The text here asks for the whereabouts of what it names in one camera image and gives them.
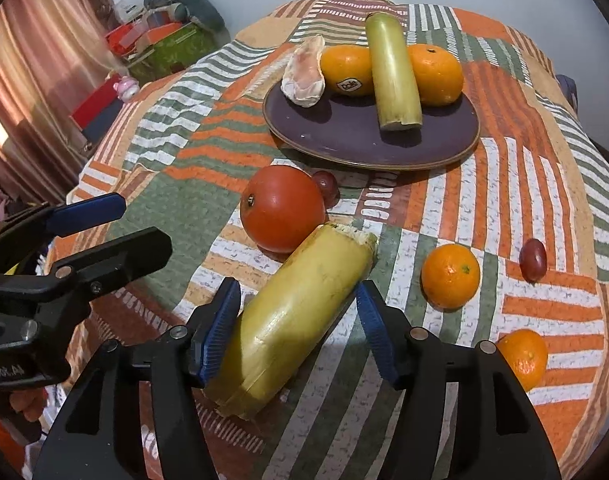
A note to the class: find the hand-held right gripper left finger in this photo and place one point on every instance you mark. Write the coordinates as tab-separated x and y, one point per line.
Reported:
218	332

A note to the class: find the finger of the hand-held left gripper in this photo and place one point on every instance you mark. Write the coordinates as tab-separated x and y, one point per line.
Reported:
115	256
89	212

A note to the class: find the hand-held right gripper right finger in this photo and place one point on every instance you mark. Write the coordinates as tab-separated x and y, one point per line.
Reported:
378	332

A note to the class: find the yellow sugarcane piece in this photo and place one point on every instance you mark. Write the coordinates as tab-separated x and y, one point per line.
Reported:
294	305

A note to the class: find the dark purple plate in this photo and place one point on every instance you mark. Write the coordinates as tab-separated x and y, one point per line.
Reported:
344	130

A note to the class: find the small mandarin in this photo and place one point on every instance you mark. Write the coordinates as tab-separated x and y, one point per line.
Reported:
526	360
449	276

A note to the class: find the flat red box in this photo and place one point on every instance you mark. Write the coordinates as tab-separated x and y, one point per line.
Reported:
95	106

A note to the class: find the small pink toy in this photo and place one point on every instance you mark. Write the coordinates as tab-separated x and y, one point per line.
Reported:
127	88

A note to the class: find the red tomato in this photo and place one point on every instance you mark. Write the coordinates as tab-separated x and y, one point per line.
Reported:
282	210

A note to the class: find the red grape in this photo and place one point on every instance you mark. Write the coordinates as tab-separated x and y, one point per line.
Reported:
329	187
532	260

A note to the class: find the pink brown curtain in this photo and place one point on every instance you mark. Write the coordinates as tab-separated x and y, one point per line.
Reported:
39	60

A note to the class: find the red orange box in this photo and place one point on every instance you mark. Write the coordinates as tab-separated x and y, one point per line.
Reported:
129	35

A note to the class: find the green box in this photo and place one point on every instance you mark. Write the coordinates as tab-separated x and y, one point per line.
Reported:
177	47

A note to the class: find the striped patchwork tablecloth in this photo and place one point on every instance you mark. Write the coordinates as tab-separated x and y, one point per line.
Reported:
524	185

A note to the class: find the grey neck pillow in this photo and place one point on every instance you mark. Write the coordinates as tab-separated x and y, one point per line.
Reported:
194	2

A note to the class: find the peeled pomelo segment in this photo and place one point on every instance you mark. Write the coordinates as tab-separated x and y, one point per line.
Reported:
302	76

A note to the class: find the green sugarcane piece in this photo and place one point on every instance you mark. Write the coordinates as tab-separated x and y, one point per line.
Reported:
392	75

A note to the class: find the large orange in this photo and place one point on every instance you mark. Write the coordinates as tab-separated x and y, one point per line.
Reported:
438	77

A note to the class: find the orange with sticker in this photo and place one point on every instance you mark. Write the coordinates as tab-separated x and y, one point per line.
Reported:
340	64

